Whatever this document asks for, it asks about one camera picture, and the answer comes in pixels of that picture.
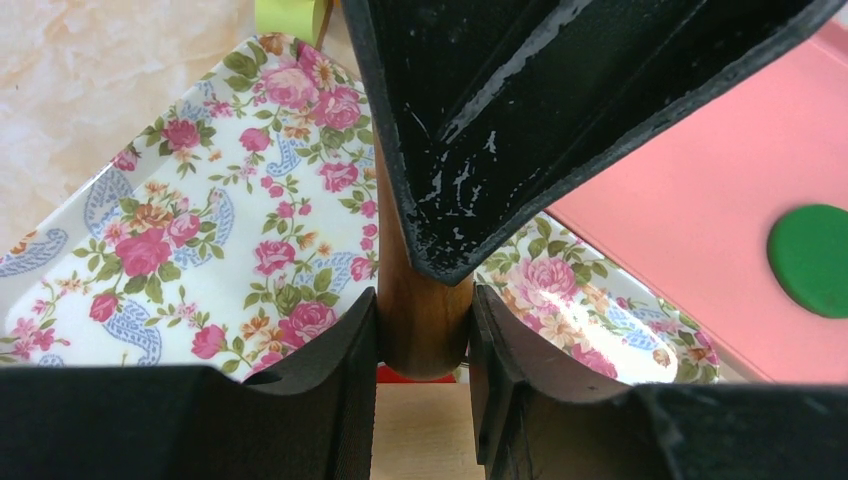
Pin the floral rectangular tray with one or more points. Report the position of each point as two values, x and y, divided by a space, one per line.
239 225

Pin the green dough disc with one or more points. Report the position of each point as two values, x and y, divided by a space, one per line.
807 254

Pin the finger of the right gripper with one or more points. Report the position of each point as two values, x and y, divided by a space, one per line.
489 111

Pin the pink plastic tray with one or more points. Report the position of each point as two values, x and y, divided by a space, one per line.
688 213

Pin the yellow-green block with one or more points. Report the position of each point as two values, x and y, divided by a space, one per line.
304 19

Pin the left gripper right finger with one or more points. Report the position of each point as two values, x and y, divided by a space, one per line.
540 414

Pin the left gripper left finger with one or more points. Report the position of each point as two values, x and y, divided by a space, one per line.
308 416

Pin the wooden rolling pin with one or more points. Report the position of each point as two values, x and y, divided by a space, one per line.
422 324

